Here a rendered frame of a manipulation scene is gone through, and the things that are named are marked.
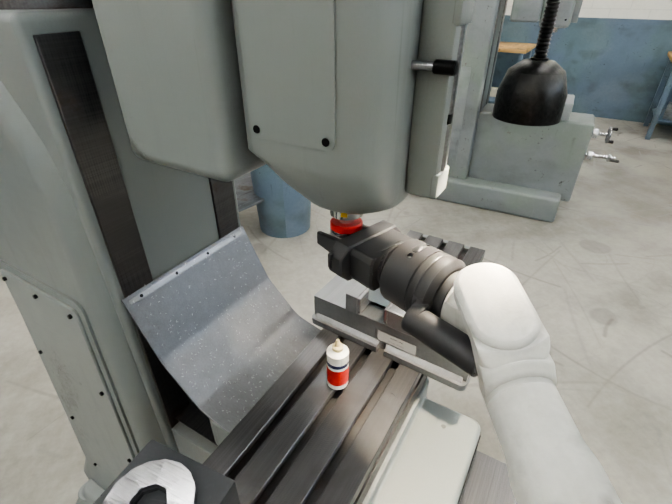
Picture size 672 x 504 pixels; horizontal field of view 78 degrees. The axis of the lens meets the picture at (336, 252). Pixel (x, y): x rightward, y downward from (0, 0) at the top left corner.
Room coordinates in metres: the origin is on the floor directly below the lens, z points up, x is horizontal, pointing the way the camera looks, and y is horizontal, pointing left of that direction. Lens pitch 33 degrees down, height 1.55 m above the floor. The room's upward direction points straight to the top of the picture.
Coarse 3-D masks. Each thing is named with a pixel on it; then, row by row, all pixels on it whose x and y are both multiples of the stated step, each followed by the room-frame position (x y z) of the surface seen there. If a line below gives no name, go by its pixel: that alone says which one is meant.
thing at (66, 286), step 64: (0, 0) 0.64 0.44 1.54; (64, 0) 0.68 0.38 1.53; (0, 64) 0.61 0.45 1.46; (64, 64) 0.61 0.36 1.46; (0, 128) 0.61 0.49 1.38; (64, 128) 0.59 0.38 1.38; (0, 192) 0.66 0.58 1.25; (64, 192) 0.58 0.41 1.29; (128, 192) 0.64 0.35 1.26; (192, 192) 0.75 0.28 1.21; (0, 256) 0.73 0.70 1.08; (64, 256) 0.58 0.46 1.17; (128, 256) 0.61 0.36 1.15; (64, 320) 0.61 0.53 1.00; (128, 320) 0.58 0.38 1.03; (64, 384) 0.68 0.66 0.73; (128, 384) 0.57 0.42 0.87; (128, 448) 0.57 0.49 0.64
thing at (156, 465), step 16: (144, 448) 0.28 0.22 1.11; (160, 448) 0.28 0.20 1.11; (128, 464) 0.26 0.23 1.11; (144, 464) 0.25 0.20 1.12; (160, 464) 0.25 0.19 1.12; (176, 464) 0.25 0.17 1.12; (192, 464) 0.26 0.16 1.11; (128, 480) 0.23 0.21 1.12; (144, 480) 0.23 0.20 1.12; (160, 480) 0.23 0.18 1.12; (176, 480) 0.23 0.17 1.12; (192, 480) 0.23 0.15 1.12; (208, 480) 0.24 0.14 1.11; (224, 480) 0.24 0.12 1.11; (112, 496) 0.22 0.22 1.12; (128, 496) 0.22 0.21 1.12; (144, 496) 0.23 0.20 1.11; (160, 496) 0.23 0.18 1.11; (176, 496) 0.22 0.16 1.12; (192, 496) 0.22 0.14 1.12; (208, 496) 0.23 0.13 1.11; (224, 496) 0.23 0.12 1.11
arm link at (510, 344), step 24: (480, 264) 0.37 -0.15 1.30; (456, 288) 0.34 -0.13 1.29; (480, 288) 0.34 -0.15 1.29; (504, 288) 0.33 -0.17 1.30; (480, 312) 0.31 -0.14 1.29; (504, 312) 0.30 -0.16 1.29; (528, 312) 0.30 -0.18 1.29; (480, 336) 0.28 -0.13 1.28; (504, 336) 0.28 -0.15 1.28; (528, 336) 0.27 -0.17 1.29; (480, 360) 0.27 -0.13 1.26; (504, 360) 0.26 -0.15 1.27; (528, 360) 0.26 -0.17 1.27; (552, 360) 0.27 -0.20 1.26; (480, 384) 0.27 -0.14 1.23; (504, 384) 0.25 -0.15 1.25; (552, 384) 0.25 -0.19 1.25
